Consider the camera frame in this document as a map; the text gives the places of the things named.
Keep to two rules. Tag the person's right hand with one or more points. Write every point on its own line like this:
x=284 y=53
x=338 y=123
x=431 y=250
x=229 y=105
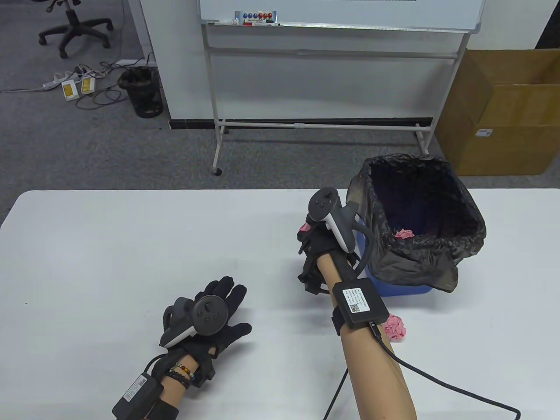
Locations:
x=317 y=243

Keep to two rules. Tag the person's left hand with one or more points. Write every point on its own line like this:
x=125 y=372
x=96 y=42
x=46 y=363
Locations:
x=234 y=297

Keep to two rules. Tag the pink paper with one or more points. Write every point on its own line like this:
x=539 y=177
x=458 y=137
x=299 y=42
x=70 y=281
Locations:
x=396 y=328
x=304 y=227
x=403 y=233

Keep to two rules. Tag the blue recycling bin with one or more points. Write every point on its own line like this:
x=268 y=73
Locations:
x=402 y=289

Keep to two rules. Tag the person's left forearm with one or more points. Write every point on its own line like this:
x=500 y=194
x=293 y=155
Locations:
x=175 y=391

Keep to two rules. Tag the person's right forearm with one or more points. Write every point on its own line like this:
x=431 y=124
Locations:
x=376 y=385

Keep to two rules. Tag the blue bin with black bag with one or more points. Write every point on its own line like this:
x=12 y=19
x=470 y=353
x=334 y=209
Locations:
x=420 y=262

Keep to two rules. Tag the left grey handheld controller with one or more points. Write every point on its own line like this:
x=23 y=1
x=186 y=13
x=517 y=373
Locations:
x=205 y=315

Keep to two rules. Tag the grey handheld controller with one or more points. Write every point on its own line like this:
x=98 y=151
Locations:
x=205 y=315
x=323 y=205

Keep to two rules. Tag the right grey handheld controller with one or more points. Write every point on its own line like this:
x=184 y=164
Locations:
x=323 y=205

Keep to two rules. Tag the black right wrist sensor box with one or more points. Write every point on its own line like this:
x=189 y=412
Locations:
x=358 y=304

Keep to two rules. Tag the black wrist sensor box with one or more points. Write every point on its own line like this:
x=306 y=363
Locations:
x=136 y=396
x=358 y=304

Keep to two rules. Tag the black left wrist sensor box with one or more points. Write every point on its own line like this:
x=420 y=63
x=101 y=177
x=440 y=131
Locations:
x=136 y=396

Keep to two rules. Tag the black mesh wastebasket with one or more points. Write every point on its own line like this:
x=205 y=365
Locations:
x=142 y=96

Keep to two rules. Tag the whiteboard marker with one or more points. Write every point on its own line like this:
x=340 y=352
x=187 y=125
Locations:
x=228 y=22
x=262 y=25

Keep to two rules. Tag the brown cardboard box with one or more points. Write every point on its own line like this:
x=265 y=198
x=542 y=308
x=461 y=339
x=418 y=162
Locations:
x=516 y=131

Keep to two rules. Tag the whiteboard on metal stand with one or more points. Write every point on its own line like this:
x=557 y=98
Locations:
x=350 y=13

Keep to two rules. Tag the pack of round magnets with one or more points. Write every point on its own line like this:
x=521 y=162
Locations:
x=256 y=16

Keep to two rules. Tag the white charger with yellow label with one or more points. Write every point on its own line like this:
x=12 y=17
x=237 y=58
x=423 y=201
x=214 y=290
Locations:
x=88 y=85
x=70 y=90

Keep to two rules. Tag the white power strip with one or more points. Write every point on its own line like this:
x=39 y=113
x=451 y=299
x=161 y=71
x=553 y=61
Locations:
x=54 y=81

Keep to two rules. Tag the black office chair base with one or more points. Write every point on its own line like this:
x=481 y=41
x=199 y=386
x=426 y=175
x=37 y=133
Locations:
x=72 y=30

